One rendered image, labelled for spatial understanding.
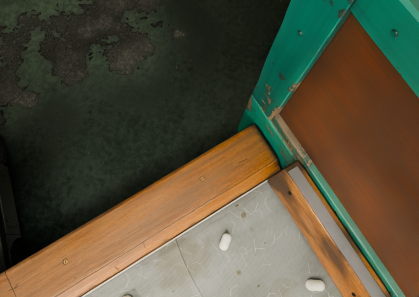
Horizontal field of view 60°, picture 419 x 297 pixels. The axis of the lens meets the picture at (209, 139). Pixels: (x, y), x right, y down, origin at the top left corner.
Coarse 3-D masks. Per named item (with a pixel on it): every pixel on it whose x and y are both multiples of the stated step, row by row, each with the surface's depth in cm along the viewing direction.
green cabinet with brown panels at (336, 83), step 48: (336, 0) 37; (384, 0) 31; (288, 48) 50; (336, 48) 43; (384, 48) 34; (288, 96) 59; (336, 96) 48; (384, 96) 40; (288, 144) 69; (336, 144) 55; (384, 144) 44; (336, 192) 64; (384, 192) 50; (384, 240) 58
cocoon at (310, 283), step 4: (308, 280) 73; (312, 280) 72; (316, 280) 73; (320, 280) 73; (308, 284) 72; (312, 284) 72; (316, 284) 72; (320, 284) 72; (324, 284) 72; (308, 288) 72; (312, 288) 72; (316, 288) 72; (320, 288) 72; (324, 288) 72
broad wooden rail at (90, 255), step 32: (256, 128) 79; (192, 160) 77; (224, 160) 77; (256, 160) 77; (160, 192) 75; (192, 192) 75; (224, 192) 75; (96, 224) 72; (128, 224) 73; (160, 224) 73; (192, 224) 75; (32, 256) 71; (64, 256) 71; (96, 256) 71; (128, 256) 72; (0, 288) 69; (32, 288) 69; (64, 288) 69
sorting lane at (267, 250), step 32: (256, 192) 78; (224, 224) 76; (256, 224) 76; (288, 224) 77; (160, 256) 74; (192, 256) 74; (224, 256) 74; (256, 256) 75; (288, 256) 75; (96, 288) 72; (128, 288) 72; (160, 288) 72; (192, 288) 73; (224, 288) 73; (256, 288) 73; (288, 288) 73
